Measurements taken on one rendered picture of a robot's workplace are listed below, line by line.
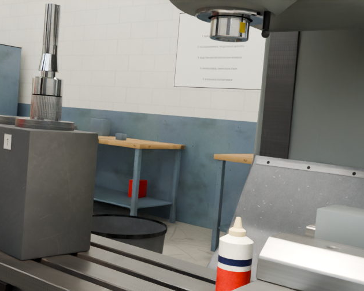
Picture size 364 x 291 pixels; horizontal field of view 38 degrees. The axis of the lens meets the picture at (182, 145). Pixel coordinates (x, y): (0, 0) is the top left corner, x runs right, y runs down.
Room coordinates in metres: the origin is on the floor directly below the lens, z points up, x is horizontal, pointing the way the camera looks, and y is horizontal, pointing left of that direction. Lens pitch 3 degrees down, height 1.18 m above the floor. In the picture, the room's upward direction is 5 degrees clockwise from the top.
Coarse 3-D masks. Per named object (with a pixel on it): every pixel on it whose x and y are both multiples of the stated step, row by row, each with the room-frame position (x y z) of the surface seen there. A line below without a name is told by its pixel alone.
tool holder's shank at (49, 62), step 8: (48, 8) 0.81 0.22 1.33; (56, 8) 0.81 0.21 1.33; (48, 16) 0.81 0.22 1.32; (56, 16) 0.81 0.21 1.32; (48, 24) 0.81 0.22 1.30; (56, 24) 0.81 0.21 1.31; (48, 32) 0.81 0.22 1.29; (56, 32) 0.81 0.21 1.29; (48, 40) 0.81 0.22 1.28; (56, 40) 0.81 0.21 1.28; (48, 48) 0.81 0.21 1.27; (56, 48) 0.81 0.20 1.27; (48, 56) 0.81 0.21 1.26; (56, 56) 0.81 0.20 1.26; (40, 64) 0.81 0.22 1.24; (48, 64) 0.80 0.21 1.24; (56, 64) 0.81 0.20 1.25; (48, 72) 0.81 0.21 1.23; (56, 72) 0.83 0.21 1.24
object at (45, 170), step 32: (0, 128) 0.79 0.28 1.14; (32, 128) 0.77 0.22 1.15; (64, 128) 0.79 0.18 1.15; (0, 160) 0.79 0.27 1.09; (32, 160) 0.74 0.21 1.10; (64, 160) 0.78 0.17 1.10; (0, 192) 0.78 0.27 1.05; (32, 192) 0.74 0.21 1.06; (64, 192) 0.78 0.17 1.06; (0, 224) 0.78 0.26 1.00; (32, 224) 0.74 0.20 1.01; (64, 224) 0.78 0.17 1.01; (32, 256) 0.75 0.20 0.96
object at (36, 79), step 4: (36, 76) 0.80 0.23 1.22; (32, 80) 0.81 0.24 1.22; (36, 80) 0.80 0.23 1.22; (40, 80) 0.80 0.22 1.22; (44, 80) 0.80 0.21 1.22; (48, 80) 0.80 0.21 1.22; (52, 80) 0.80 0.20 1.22; (56, 80) 0.80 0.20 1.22; (60, 80) 0.81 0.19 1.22; (56, 84) 0.80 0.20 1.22; (60, 84) 0.81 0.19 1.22
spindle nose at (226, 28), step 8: (216, 16) 0.63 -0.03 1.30; (224, 16) 0.62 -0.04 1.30; (232, 16) 0.62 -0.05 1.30; (240, 16) 0.62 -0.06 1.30; (216, 24) 0.63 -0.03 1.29; (224, 24) 0.62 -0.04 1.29; (232, 24) 0.62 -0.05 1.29; (248, 24) 0.64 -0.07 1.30; (216, 32) 0.63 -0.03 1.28; (224, 32) 0.62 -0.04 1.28; (232, 32) 0.62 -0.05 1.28; (240, 32) 0.63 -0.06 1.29; (248, 32) 0.64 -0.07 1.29; (224, 40) 0.66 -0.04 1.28; (232, 40) 0.66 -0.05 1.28; (240, 40) 0.65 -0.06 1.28
